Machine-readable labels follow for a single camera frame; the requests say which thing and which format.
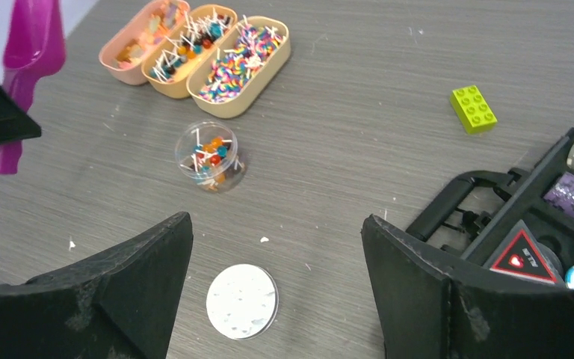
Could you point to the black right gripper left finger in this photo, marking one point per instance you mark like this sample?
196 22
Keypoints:
119 303

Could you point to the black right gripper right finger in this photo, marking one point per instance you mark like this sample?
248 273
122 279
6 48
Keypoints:
432 304

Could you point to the magenta plastic scoop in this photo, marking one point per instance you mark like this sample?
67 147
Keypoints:
35 48

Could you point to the clear round jar lid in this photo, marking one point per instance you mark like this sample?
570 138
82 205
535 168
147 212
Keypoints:
242 301

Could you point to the clear plastic jar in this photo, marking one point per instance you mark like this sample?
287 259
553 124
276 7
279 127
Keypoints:
208 152

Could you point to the black poker chip case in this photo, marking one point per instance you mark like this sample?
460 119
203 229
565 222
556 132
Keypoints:
520 223

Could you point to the pink oval candy tray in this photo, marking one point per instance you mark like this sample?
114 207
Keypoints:
123 55

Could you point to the yellow tray with ball lollipops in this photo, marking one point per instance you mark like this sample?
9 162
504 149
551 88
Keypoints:
202 29

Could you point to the yellow-green toy brick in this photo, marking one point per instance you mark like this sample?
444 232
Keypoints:
472 110

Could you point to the tan tray with swirl lollipops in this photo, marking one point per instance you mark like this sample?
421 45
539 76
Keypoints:
227 82

